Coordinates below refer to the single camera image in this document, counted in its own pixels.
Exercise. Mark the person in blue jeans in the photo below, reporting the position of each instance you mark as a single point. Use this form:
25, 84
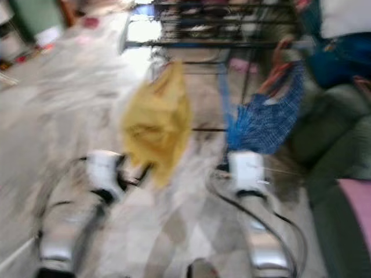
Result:
342, 58

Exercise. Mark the blue plastic hanger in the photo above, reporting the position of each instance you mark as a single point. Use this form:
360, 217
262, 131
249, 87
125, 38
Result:
225, 98

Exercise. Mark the pink cushion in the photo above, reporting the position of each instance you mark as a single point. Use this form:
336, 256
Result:
356, 202

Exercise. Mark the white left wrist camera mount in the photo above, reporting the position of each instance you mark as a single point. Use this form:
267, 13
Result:
104, 171

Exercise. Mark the green leather sofa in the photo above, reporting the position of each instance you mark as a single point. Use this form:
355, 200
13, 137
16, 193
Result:
324, 133

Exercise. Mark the black metal clothes rack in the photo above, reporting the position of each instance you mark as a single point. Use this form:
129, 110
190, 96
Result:
208, 44

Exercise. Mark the green cabinet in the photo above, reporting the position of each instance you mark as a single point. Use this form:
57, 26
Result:
35, 14

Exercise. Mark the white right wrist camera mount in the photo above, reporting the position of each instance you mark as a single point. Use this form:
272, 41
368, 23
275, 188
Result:
246, 171

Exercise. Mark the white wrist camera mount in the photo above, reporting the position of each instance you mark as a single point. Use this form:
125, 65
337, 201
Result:
104, 171
246, 171

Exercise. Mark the yellow shirt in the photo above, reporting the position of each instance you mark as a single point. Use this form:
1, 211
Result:
156, 124

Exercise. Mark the robot right leg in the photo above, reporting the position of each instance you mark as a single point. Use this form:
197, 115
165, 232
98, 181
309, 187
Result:
203, 269

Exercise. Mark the blue plaid shirt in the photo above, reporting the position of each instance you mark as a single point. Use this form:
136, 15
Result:
266, 121

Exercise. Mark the magenta cloth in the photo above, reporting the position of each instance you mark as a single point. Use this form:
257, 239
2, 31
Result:
90, 23

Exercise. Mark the light purple cloth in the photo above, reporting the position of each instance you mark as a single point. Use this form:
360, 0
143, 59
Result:
243, 65

